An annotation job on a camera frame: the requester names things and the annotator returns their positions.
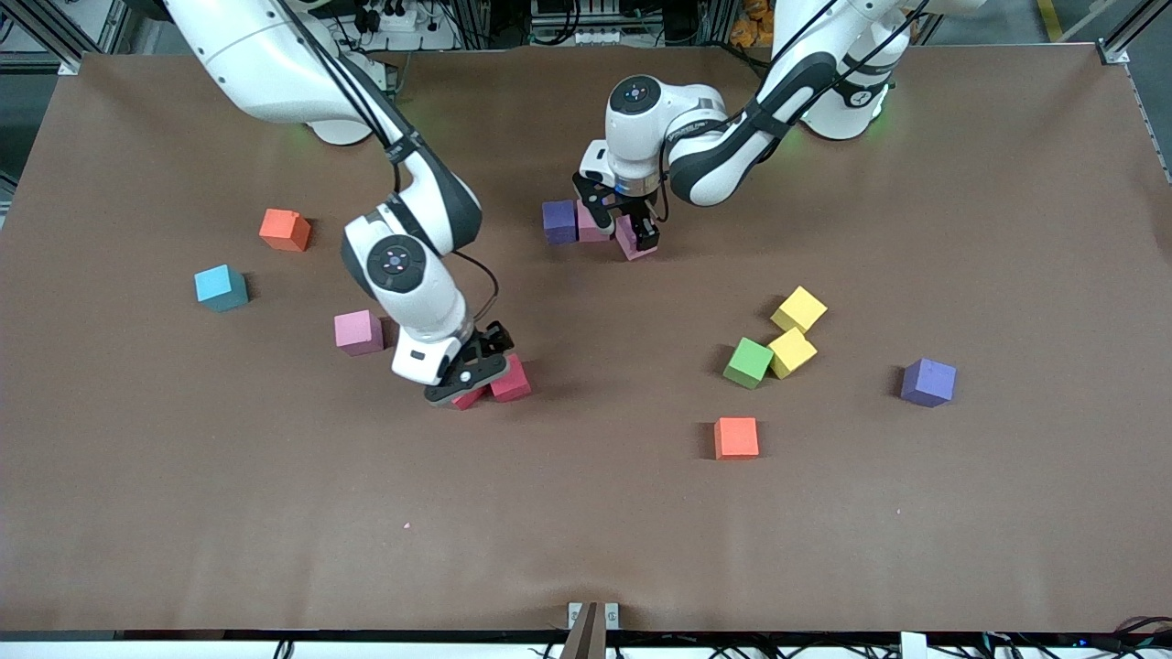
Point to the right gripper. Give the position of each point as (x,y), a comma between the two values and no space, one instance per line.
(491,340)

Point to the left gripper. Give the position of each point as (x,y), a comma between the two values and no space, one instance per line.
(635,210)

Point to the pink foam cube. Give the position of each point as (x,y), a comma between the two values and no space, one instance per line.
(630,245)
(355,329)
(583,229)

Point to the red foam cube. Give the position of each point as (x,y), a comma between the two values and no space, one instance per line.
(515,383)
(469,400)

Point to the purple foam cube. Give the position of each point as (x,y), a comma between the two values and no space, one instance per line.
(558,221)
(927,381)

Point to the orange foam cube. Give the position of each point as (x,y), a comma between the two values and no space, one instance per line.
(282,229)
(736,437)

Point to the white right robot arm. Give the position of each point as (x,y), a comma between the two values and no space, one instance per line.
(396,261)

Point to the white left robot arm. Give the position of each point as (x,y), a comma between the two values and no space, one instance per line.
(636,96)

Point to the green foam cube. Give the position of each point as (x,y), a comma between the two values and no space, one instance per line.
(748,362)

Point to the small white socket strip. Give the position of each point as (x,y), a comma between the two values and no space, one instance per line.
(600,37)

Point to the yellow foam cube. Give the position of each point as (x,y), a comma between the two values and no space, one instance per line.
(793,352)
(798,308)

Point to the bag of orange snacks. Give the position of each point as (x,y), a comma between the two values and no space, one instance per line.
(751,27)

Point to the cyan foam cube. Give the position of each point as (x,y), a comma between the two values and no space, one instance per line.
(220,286)

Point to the white power strip with plugs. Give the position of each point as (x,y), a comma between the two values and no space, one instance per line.
(398,18)

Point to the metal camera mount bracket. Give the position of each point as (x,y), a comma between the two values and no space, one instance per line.
(593,631)

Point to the aluminium frame rail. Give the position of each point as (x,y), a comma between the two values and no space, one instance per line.
(1115,52)
(69,62)

